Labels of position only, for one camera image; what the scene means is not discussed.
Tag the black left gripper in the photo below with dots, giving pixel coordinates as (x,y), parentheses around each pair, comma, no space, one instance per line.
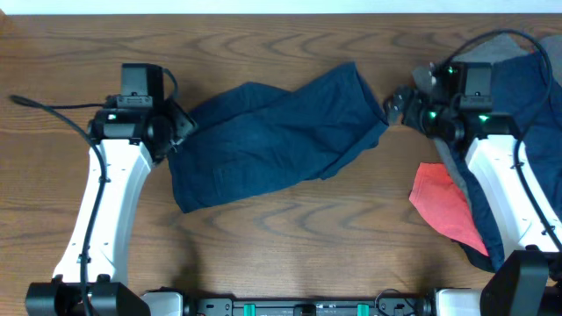
(183,127)

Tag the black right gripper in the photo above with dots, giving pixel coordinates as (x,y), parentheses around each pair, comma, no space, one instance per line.
(412,117)

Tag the dark navy blue shorts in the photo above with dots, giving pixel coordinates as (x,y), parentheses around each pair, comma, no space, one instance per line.
(257,139)

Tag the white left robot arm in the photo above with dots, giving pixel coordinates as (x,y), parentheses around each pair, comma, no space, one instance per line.
(127,139)

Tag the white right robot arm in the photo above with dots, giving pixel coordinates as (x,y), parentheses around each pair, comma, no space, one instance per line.
(528,281)

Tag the red garment on pile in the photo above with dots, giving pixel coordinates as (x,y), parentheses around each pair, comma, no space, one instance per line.
(443,206)

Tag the grey garment on pile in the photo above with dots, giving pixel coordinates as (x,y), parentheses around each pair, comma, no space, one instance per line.
(499,48)

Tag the navy blue garment on pile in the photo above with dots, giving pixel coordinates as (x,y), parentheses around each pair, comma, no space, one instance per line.
(518,86)

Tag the black garment under pile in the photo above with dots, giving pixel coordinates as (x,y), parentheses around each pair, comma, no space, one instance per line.
(477,259)

